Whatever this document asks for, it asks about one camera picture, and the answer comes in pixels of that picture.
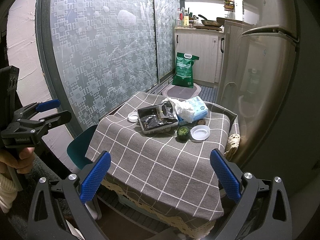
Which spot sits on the frying pan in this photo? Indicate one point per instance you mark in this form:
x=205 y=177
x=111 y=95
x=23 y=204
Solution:
x=209 y=23

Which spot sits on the person's left hand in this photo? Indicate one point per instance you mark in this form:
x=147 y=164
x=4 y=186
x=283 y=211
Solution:
x=23 y=164

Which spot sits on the white kitchen cabinet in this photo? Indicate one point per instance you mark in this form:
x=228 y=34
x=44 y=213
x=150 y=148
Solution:
x=206 y=44

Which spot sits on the oval purple floor mat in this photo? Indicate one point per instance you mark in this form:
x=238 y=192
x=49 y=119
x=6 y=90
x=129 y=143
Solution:
x=174 y=91

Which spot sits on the blue tissue pack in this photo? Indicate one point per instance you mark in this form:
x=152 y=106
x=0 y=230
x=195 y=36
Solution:
x=201 y=111

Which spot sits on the lace table trim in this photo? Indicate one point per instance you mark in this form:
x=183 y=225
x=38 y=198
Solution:
x=232 y=144

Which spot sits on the frosted patterned sliding door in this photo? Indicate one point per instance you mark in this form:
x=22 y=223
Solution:
x=96 y=54

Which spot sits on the white tissue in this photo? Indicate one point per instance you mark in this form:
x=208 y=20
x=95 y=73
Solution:
x=184 y=109

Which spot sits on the small white plastic lid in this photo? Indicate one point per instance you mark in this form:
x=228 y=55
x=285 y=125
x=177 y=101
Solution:
x=133 y=117

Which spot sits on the teal trash bin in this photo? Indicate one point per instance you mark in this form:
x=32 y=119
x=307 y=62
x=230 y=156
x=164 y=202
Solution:
x=77 y=149

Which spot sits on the brown chestnut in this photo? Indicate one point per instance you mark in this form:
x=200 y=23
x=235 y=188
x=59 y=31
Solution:
x=201 y=122

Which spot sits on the large white plastic lid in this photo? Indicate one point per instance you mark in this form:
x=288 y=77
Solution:
x=200 y=132

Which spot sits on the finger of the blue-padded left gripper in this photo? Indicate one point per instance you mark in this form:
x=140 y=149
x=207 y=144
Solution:
x=43 y=106
x=53 y=119

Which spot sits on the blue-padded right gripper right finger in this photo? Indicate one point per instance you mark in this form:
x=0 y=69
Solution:
x=262 y=209

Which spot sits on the grey checked tablecloth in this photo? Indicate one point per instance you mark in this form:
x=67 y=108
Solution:
x=169 y=176

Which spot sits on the green round fruit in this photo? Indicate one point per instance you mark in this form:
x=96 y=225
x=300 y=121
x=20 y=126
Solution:
x=183 y=133

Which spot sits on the bottles on counter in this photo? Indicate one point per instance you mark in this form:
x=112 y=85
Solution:
x=185 y=19

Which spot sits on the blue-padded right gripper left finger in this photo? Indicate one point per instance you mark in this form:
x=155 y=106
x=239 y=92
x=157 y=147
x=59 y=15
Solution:
x=46 y=220

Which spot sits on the wall spice rack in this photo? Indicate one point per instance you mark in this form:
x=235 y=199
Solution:
x=229 y=5

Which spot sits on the blue striped floor runner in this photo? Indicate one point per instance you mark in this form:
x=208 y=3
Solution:
x=208 y=94

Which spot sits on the silver refrigerator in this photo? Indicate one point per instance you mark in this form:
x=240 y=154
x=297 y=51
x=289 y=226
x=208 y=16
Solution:
x=259 y=46

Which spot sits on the green rice bag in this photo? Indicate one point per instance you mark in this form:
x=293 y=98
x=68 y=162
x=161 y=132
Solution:
x=184 y=70

